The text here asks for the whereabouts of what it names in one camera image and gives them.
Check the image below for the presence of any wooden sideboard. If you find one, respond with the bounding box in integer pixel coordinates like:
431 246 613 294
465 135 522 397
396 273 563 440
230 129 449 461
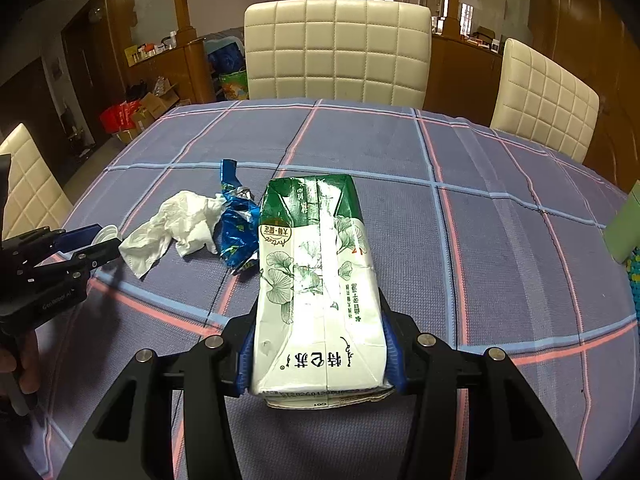
430 32 506 126

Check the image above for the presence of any light green container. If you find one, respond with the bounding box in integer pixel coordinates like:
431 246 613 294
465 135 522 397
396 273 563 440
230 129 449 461
602 180 640 265

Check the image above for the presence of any cream quilted dining chair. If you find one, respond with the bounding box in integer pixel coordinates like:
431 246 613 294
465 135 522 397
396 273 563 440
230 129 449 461
243 0 432 108
490 37 600 165
0 122 73 241

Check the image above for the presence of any pile of cardboard boxes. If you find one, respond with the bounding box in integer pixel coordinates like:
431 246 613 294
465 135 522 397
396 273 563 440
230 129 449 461
112 77 193 144

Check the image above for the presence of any blue dotted object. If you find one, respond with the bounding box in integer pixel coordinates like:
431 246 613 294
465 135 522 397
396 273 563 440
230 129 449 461
622 247 640 321

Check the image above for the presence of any crumpled blue foil wrapper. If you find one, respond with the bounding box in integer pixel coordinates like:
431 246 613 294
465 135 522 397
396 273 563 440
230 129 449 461
214 158 262 273

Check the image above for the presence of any wooden partition counter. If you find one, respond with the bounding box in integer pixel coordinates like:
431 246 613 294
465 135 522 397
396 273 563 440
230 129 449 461
125 35 212 107

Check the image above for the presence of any green and white milk carton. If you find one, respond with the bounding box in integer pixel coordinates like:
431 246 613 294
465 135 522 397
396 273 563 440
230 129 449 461
252 174 396 408

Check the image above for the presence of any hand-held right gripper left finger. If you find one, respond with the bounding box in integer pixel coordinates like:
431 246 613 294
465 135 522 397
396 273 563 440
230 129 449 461
57 312 258 480

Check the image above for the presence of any blue bag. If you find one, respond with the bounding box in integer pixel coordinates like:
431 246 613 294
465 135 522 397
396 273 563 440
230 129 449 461
207 37 247 78

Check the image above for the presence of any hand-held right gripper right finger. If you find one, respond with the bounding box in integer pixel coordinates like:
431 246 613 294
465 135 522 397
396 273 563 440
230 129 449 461
377 287 583 480

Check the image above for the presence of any crumpled white tissue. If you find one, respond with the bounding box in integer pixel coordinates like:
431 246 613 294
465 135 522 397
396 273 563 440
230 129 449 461
118 191 228 279

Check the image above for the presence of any green patterned bag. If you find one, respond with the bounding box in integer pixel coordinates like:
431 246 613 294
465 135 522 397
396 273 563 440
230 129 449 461
218 67 249 102

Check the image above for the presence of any blue plaid tablecloth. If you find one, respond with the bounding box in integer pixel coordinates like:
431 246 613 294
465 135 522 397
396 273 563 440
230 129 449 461
30 97 640 480

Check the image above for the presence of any person's left hand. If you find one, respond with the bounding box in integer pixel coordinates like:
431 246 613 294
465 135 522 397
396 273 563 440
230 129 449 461
0 332 42 397

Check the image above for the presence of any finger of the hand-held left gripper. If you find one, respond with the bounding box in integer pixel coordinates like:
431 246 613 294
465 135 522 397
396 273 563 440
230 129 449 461
0 225 108 263
14 238 124 287

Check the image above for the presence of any red bag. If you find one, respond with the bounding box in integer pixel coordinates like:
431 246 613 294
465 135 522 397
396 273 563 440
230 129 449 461
100 101 143 133

